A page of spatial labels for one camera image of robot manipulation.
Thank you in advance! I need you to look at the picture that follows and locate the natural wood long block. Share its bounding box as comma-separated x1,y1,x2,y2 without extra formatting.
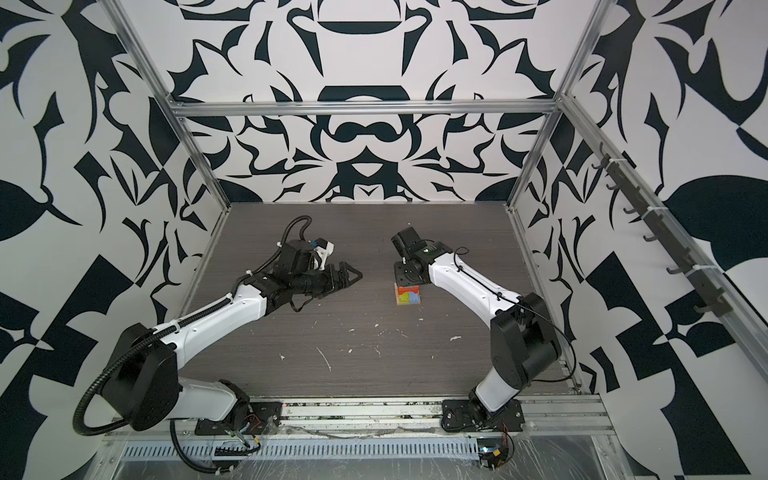
395,285,421,306

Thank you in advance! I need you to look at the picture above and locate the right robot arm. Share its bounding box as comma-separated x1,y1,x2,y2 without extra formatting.
392,227,563,432

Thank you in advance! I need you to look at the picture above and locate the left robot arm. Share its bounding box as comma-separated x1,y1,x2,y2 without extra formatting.
95,239,363,431

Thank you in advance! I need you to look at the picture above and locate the green circuit board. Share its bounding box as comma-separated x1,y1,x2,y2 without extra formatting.
478,437,516,470

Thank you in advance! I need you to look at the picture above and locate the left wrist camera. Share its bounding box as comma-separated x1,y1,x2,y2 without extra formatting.
311,238,335,270

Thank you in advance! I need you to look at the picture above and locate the white slotted cable duct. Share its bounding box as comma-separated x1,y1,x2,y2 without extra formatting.
119,437,481,462

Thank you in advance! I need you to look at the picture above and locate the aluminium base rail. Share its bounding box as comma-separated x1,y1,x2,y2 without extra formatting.
101,395,616,442

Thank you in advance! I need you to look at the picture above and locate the left arm black hose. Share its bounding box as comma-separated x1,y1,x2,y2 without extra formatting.
72,215,313,475

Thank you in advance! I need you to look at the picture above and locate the black wall hook rack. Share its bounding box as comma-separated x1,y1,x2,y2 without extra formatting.
595,152,734,317

